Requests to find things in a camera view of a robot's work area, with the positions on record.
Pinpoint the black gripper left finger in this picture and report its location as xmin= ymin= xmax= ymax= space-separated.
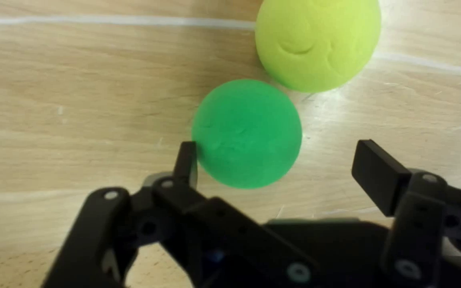
xmin=39 ymin=140 xmax=324 ymax=288

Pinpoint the yellow fuzzy ball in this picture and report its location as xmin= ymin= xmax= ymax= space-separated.
xmin=254 ymin=0 xmax=383 ymax=95

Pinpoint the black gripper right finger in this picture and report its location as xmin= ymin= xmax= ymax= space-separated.
xmin=350 ymin=138 xmax=461 ymax=288

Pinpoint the green fuzzy ball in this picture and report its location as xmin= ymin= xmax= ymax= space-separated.
xmin=190 ymin=79 xmax=303 ymax=191

